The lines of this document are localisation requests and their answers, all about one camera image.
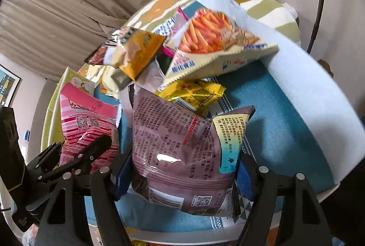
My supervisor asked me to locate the pink red snack bag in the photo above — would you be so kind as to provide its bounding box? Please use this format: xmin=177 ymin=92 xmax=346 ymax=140
xmin=59 ymin=82 xmax=119 ymax=173

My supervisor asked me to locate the blue patterned cloth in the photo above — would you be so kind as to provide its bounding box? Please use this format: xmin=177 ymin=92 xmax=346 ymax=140
xmin=116 ymin=60 xmax=335 ymax=232

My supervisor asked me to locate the green storage box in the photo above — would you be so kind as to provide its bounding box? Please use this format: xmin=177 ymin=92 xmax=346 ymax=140
xmin=41 ymin=67 xmax=95 ymax=151

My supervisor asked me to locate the french fries snack bag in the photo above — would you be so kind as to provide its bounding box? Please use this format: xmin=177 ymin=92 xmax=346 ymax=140
xmin=163 ymin=8 xmax=279 ymax=86

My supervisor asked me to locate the purple snack bag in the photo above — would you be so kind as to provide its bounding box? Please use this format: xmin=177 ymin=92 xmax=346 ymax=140
xmin=130 ymin=85 xmax=255 ymax=217

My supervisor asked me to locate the floral striped quilt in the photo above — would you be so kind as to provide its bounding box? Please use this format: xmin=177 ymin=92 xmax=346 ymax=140
xmin=125 ymin=0 xmax=301 ymax=44

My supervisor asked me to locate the orange cream snack packet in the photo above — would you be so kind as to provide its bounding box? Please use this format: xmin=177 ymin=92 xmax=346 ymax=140
xmin=101 ymin=65 xmax=132 ymax=99

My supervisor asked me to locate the framed city picture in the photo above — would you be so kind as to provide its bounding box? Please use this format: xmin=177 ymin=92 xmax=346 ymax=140
xmin=0 ymin=65 xmax=21 ymax=106

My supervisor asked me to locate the orange yellow snack packet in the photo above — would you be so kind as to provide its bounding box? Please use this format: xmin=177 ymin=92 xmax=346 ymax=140
xmin=111 ymin=27 xmax=166 ymax=81

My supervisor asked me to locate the red dark snack packet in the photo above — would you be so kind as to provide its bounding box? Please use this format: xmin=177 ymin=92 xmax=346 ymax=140
xmin=84 ymin=27 xmax=137 ymax=67

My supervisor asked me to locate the yellow gold snack bag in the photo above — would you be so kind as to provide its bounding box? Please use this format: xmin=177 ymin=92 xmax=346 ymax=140
xmin=155 ymin=80 xmax=227 ymax=116

